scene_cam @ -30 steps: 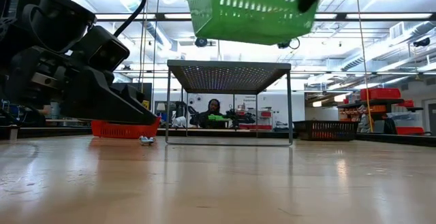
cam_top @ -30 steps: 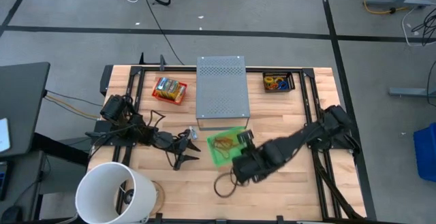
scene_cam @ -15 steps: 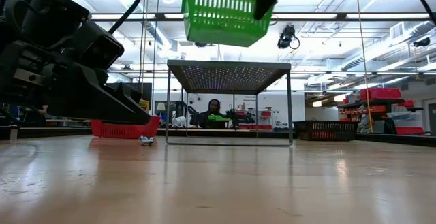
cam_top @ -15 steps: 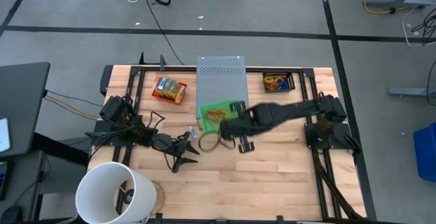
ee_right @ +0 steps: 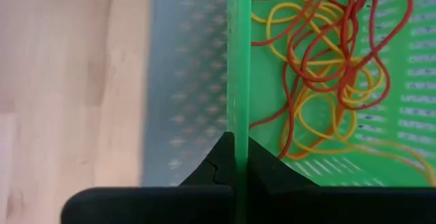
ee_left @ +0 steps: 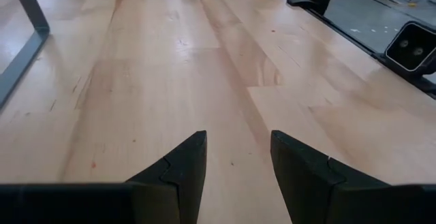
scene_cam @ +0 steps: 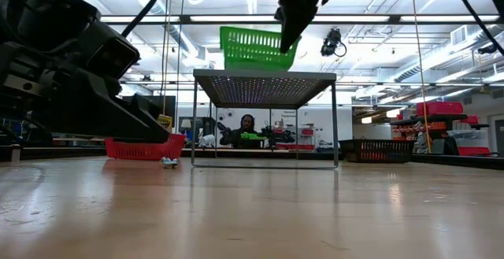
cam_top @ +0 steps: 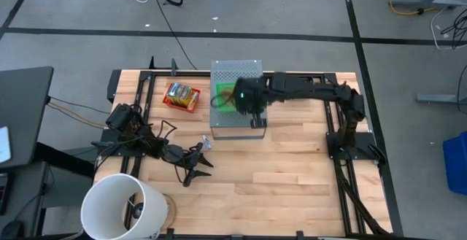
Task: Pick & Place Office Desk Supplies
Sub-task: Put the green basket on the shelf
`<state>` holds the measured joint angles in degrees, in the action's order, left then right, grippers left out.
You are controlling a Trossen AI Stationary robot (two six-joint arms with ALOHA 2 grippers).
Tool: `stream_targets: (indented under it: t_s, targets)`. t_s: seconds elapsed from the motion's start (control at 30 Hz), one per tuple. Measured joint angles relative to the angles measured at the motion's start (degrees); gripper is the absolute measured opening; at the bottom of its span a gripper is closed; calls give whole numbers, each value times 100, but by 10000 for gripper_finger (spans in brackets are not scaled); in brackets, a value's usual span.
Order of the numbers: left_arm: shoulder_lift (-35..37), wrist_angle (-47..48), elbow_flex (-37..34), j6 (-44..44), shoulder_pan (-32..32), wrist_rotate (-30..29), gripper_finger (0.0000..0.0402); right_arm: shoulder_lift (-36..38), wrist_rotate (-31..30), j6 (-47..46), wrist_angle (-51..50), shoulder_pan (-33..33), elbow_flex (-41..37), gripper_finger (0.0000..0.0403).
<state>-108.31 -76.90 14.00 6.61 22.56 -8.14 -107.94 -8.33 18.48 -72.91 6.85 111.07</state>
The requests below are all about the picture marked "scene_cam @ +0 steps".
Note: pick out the white rack red bins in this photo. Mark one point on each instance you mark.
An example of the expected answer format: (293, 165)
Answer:
(307, 133)

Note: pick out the green background tray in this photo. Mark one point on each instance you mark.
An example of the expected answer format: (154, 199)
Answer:
(252, 136)

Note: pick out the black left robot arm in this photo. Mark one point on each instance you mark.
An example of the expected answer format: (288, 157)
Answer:
(47, 15)

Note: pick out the black plastic basket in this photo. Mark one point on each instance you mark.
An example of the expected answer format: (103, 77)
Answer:
(378, 150)

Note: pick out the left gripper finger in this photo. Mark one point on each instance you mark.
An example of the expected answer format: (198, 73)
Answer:
(143, 107)
(102, 117)

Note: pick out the grey perforated metal shelf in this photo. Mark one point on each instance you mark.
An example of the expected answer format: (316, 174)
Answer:
(264, 89)

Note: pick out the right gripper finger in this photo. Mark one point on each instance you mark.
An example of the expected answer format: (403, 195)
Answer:
(297, 19)

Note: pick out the black ceiling beam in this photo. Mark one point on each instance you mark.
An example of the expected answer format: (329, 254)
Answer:
(354, 19)

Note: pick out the small blue-white wrapper scrap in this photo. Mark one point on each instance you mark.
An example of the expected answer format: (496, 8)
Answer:
(169, 162)

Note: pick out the red white container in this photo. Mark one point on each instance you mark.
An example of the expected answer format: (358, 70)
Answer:
(474, 151)

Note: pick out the yellow crayon box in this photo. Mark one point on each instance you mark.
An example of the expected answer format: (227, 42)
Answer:
(165, 122)

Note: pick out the red plastic basket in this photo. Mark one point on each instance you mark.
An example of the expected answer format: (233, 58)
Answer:
(149, 150)

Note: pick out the black ceiling camera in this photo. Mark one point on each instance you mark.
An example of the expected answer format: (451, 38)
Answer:
(330, 42)

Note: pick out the person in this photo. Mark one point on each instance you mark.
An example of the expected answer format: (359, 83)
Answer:
(245, 131)

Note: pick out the green plastic basket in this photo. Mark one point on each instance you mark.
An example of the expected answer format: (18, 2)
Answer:
(252, 50)

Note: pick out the black background robot arm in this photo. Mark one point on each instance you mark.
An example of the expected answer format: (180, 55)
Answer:
(281, 135)

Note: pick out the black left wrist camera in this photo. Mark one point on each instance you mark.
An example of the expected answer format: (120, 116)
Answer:
(114, 50)

